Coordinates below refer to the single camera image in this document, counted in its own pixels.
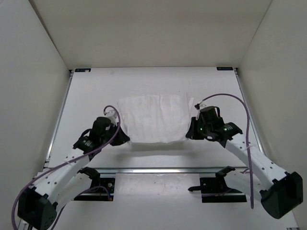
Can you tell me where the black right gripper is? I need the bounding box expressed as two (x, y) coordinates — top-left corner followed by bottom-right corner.
(186, 117), (213, 140)

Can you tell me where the white pleated skirt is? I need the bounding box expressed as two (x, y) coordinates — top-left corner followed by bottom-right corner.
(117, 93), (194, 144)

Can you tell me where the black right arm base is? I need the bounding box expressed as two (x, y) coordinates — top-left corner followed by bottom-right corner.
(188, 166), (247, 203)

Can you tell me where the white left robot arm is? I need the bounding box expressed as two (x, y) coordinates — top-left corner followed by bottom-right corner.
(12, 111), (130, 230)

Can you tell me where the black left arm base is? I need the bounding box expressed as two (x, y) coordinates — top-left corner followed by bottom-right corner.
(74, 167), (115, 202)

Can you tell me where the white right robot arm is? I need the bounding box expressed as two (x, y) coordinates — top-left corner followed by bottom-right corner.
(186, 105), (303, 219)

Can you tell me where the white front cover board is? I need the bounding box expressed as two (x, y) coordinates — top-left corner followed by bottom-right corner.
(18, 172), (299, 228)

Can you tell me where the right corner table label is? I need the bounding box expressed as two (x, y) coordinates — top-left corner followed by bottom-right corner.
(216, 67), (233, 71)

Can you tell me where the corner table label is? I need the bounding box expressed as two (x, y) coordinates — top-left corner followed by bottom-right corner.
(74, 68), (91, 72)
(216, 67), (233, 71)

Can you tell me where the left corner table label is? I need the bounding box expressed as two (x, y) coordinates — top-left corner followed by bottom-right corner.
(74, 68), (91, 72)

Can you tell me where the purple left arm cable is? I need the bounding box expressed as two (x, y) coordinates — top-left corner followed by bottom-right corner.
(11, 104), (121, 230)

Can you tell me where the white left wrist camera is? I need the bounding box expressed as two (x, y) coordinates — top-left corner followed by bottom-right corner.
(104, 109), (118, 126)

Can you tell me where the aluminium table edge rail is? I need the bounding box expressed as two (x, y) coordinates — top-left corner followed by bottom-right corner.
(95, 167), (252, 175)

